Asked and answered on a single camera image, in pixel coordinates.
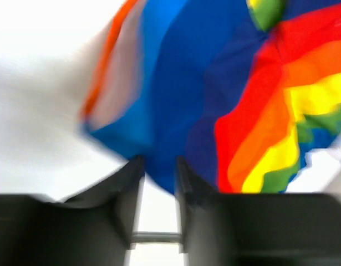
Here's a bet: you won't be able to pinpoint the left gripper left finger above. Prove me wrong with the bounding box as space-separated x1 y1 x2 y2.
0 156 144 266

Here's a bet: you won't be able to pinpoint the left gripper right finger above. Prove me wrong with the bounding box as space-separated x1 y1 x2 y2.
176 157 341 265

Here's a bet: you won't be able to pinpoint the rainbow striped shorts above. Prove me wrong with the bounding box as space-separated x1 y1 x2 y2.
82 1 341 193

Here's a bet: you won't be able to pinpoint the aluminium frame rail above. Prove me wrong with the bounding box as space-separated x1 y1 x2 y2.
132 231 181 244

